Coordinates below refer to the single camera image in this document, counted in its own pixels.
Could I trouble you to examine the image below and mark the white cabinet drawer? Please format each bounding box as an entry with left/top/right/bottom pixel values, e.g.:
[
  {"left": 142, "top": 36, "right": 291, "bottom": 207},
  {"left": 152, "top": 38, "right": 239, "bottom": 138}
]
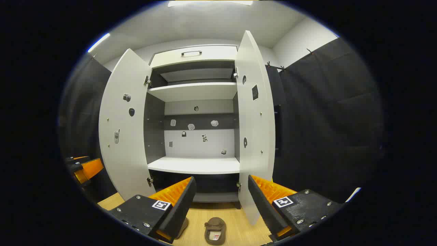
[{"left": 150, "top": 45, "right": 238, "bottom": 69}]

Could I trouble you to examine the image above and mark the brown shoe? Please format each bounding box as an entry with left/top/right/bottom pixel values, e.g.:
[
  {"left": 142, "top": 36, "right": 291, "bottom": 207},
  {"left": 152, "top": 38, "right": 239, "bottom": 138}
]
[
  {"left": 177, "top": 218, "right": 189, "bottom": 240},
  {"left": 204, "top": 217, "right": 227, "bottom": 246}
]

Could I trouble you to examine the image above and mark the ceiling light panel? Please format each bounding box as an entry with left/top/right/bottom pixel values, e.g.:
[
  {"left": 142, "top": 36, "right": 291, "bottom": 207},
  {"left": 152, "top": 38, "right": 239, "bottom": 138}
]
[
  {"left": 167, "top": 0, "right": 254, "bottom": 7},
  {"left": 88, "top": 33, "right": 111, "bottom": 53}
]

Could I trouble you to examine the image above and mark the black backdrop cloth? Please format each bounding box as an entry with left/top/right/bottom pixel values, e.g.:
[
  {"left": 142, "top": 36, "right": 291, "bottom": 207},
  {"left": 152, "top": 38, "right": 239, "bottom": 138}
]
[{"left": 58, "top": 37, "right": 384, "bottom": 205}]

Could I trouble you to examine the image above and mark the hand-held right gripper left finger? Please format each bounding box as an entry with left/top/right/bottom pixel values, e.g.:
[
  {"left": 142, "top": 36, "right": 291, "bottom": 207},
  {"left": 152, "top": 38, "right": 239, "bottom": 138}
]
[{"left": 108, "top": 176, "right": 197, "bottom": 244}]

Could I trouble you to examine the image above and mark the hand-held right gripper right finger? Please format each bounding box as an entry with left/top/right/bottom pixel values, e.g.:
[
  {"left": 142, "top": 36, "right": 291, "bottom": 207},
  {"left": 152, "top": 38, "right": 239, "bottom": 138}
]
[{"left": 248, "top": 175, "right": 343, "bottom": 241}]

